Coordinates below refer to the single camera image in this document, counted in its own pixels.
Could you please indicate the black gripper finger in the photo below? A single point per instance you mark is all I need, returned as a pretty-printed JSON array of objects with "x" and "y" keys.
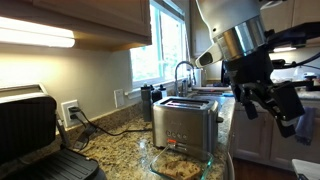
[
  {"x": 250, "y": 109},
  {"x": 286, "y": 127}
]

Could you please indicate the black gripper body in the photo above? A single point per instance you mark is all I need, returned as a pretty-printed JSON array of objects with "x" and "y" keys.
[{"x": 250, "y": 81}]

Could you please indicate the slice of sourdough bread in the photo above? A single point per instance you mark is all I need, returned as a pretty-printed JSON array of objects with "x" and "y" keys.
[{"x": 180, "y": 170}]

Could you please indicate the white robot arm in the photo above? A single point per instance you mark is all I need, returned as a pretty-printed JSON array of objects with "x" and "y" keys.
[{"x": 238, "y": 40}]

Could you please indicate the stainless steel two-slot toaster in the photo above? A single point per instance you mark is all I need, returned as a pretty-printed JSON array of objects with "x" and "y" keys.
[{"x": 186, "y": 122}]

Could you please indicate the blue hanging dish towel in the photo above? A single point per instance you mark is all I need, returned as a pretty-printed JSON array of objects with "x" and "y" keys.
[{"x": 304, "y": 128}]

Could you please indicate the beige lower cabinets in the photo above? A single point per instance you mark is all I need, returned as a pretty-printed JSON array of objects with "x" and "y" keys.
[{"x": 260, "y": 141}]

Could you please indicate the beige cabinets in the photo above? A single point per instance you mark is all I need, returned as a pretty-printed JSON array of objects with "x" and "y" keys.
[
  {"x": 306, "y": 13},
  {"x": 260, "y": 141}
]

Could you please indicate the white stool seat corner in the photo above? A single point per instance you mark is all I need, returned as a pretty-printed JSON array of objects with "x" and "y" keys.
[{"x": 306, "y": 170}]

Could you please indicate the white paper towel roll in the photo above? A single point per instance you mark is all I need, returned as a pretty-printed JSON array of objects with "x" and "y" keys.
[{"x": 198, "y": 77}]

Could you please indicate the clear glass baking dish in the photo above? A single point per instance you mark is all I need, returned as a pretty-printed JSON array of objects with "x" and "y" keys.
[{"x": 174, "y": 152}]

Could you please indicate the beige upper cabinets right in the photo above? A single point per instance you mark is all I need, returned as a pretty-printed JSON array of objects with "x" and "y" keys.
[{"x": 306, "y": 13}]

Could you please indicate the chrome kitchen faucet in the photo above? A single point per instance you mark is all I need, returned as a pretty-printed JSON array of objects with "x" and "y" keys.
[{"x": 184, "y": 78}]

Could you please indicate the kitchen window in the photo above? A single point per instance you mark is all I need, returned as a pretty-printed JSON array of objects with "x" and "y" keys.
[{"x": 155, "y": 63}]

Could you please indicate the dark grey water bottle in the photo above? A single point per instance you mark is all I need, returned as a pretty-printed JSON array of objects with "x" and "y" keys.
[{"x": 146, "y": 102}]

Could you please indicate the wooden upper cabinet left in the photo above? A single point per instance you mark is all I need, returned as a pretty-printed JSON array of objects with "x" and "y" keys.
[{"x": 110, "y": 25}]

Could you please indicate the black panini press grill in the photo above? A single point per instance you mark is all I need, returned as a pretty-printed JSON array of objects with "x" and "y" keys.
[{"x": 28, "y": 123}]

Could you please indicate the under-cabinet light strip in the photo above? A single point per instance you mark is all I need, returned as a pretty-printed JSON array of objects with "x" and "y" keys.
[{"x": 28, "y": 33}]

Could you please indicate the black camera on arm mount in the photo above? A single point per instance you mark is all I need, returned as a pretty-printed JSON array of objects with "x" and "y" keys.
[{"x": 298, "y": 79}]

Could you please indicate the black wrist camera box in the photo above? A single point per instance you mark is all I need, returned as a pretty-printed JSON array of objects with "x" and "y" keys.
[{"x": 296, "y": 36}]

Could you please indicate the white wall switch plate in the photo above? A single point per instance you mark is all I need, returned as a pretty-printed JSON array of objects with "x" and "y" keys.
[{"x": 119, "y": 98}]

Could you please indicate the white wall power outlet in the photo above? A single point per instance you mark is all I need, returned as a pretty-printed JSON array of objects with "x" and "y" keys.
[{"x": 66, "y": 106}]

